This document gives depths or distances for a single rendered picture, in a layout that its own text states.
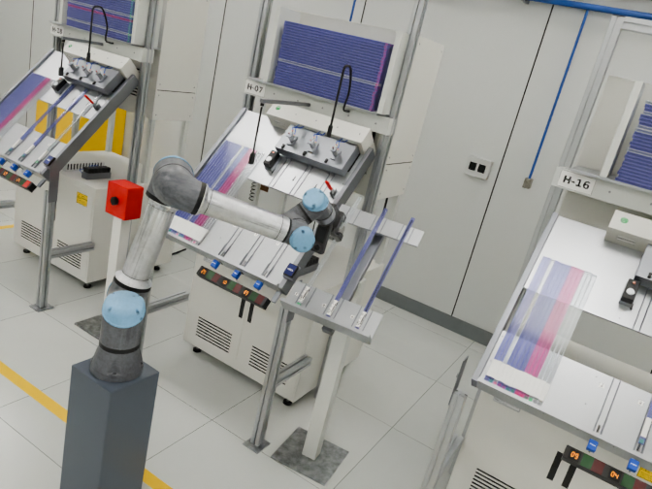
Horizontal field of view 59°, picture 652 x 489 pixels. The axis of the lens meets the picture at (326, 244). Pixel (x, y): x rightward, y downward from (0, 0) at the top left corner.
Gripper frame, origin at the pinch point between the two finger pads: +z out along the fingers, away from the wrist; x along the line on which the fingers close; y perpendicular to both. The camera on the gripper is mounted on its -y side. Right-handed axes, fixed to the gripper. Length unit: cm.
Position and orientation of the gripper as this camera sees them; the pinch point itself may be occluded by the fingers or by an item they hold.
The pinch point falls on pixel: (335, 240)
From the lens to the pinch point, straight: 211.4
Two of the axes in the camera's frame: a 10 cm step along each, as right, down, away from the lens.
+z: 2.3, 3.2, 9.2
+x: -8.8, -3.3, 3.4
